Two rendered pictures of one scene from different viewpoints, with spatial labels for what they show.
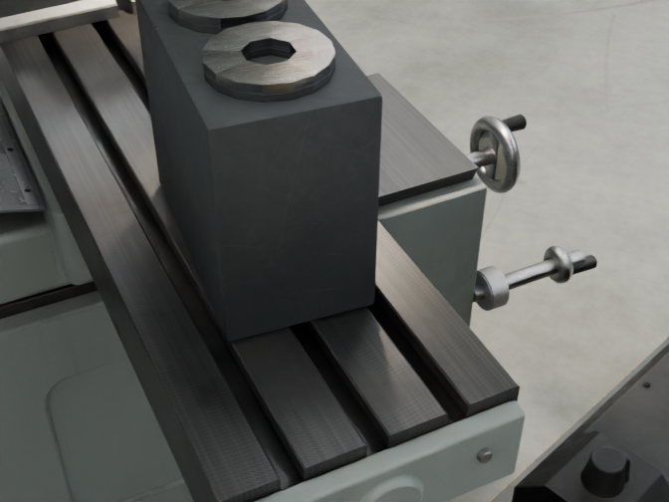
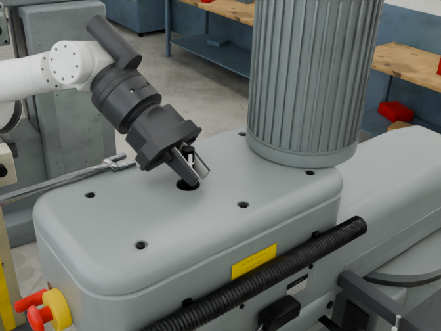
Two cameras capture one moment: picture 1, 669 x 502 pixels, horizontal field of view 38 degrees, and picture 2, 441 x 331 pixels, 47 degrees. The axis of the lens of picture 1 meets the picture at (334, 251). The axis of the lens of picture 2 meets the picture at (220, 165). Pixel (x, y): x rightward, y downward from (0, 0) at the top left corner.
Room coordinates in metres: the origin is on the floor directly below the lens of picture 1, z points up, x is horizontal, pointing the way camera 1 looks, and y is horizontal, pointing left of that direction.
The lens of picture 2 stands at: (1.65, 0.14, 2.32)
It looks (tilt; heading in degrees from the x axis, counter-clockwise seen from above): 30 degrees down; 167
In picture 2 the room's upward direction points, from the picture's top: 2 degrees clockwise
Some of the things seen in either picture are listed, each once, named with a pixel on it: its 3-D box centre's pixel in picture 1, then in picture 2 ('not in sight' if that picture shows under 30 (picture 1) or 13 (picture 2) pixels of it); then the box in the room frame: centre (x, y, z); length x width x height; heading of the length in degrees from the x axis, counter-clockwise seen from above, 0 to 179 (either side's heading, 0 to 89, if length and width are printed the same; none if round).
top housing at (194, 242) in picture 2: not in sight; (195, 222); (0.97, 0.26, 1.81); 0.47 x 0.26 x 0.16; 116
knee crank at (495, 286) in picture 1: (535, 272); not in sight; (1.09, -0.29, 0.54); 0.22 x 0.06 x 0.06; 116
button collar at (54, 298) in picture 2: not in sight; (56, 309); (1.08, 0.04, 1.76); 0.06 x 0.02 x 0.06; 26
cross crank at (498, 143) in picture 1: (474, 160); not in sight; (1.20, -0.20, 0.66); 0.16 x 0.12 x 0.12; 116
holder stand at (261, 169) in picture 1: (254, 138); not in sight; (0.64, 0.06, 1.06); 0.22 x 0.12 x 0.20; 21
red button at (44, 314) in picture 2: not in sight; (41, 316); (1.09, 0.02, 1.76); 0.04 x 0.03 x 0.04; 26
